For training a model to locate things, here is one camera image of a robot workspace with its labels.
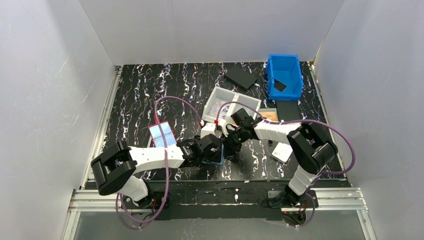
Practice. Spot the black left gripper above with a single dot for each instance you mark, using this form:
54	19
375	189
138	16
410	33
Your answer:
214	152

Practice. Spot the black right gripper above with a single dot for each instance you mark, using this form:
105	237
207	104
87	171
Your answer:
232	137

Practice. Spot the blue leather card holder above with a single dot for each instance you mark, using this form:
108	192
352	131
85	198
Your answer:
214	156

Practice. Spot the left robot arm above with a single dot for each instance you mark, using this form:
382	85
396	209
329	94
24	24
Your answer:
114	169

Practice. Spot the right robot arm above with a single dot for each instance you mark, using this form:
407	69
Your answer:
311	146

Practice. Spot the white cards in tray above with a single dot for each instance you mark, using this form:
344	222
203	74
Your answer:
215	106

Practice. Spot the red open card holder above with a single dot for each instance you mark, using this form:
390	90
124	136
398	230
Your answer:
162	133

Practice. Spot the orange card in green holder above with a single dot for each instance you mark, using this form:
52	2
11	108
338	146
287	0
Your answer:
270	114

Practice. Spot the black card in bin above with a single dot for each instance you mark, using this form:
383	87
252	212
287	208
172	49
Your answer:
279	86

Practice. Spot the white power bank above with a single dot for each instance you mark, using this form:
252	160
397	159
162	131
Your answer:
282	152

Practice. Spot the white divided plastic tray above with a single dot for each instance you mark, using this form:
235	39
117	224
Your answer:
236	101

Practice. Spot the black flat sleeve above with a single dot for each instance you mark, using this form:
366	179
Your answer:
288	110

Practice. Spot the black box on table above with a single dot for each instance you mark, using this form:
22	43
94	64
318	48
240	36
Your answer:
240	77

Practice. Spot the blue plastic bin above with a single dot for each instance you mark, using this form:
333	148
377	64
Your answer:
286	69

